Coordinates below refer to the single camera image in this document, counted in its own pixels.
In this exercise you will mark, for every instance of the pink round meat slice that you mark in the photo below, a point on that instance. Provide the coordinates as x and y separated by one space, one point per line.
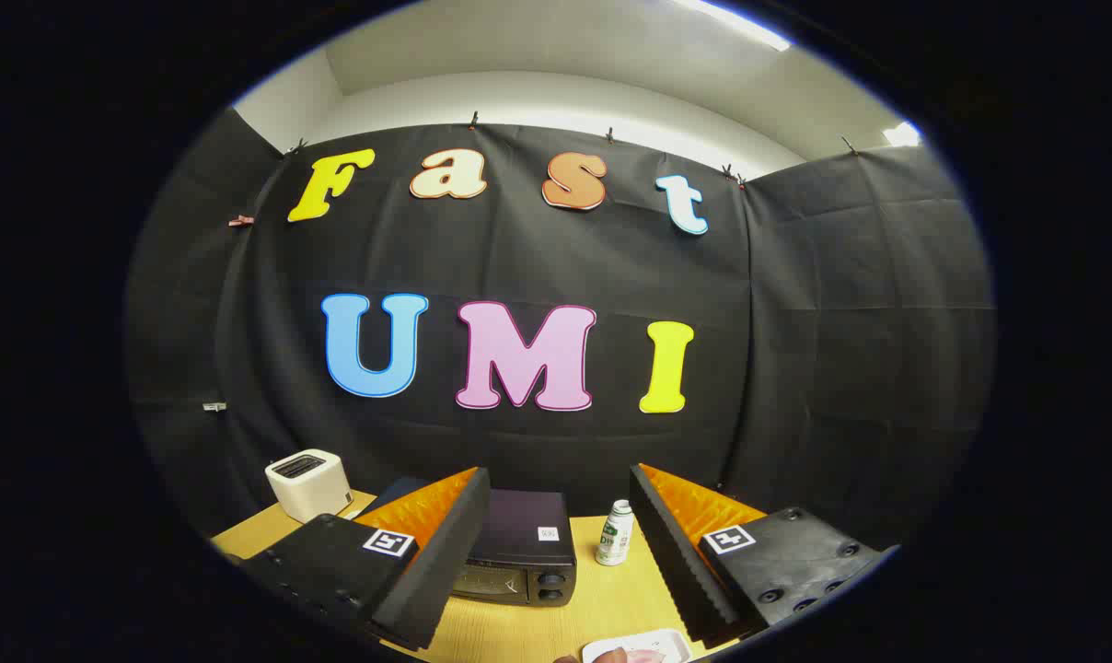
643 657

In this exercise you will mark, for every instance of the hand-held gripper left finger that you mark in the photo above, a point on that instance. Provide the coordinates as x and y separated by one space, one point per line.
450 543

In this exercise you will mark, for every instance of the white green-label bottle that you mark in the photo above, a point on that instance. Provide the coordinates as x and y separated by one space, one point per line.
614 539

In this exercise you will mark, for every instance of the white square plate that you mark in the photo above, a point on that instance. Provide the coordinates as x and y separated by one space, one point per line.
671 640

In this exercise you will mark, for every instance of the small ceiling light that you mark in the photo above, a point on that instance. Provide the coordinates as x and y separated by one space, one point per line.
902 135

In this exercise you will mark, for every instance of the black toaster oven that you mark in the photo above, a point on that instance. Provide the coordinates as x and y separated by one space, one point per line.
524 539

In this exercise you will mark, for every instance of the white bread toaster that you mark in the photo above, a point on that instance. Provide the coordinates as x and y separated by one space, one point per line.
307 488

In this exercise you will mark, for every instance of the long ceiling light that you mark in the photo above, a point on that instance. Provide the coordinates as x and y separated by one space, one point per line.
735 23

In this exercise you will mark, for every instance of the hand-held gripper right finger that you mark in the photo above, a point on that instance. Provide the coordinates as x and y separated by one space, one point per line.
671 543

